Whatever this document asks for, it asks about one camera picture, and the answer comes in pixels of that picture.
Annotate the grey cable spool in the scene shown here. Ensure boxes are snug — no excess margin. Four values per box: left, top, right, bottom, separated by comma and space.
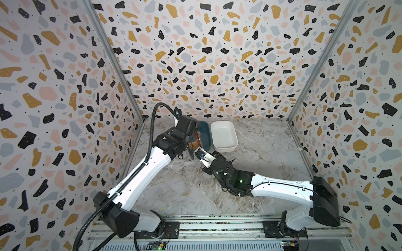
187, 131, 201, 160

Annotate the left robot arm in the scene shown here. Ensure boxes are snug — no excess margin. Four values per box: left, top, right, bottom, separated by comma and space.
72, 102, 198, 251

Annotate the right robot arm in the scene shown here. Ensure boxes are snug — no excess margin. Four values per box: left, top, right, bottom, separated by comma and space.
195, 147, 349, 238

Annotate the teal plastic bin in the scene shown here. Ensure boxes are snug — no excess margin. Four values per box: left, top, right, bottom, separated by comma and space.
198, 121, 212, 151

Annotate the white plastic bin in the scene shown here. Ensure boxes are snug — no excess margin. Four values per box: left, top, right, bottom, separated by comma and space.
210, 121, 238, 153

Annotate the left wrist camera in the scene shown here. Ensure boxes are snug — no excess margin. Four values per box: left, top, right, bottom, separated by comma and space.
174, 107, 182, 117

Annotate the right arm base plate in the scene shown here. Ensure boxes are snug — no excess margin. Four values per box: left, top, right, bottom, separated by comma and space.
262, 221, 307, 238

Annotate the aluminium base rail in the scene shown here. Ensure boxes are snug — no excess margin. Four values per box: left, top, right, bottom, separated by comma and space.
103, 214, 358, 251

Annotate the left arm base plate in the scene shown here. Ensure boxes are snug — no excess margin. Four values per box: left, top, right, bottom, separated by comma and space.
156, 221, 180, 239

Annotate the left frame post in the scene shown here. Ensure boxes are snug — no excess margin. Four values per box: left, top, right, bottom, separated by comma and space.
82, 0, 144, 123

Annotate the frame post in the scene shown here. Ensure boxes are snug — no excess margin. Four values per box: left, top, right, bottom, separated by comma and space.
287, 0, 360, 125
82, 0, 144, 123

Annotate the right frame post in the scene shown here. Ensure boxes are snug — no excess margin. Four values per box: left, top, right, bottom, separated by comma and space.
287, 0, 360, 125

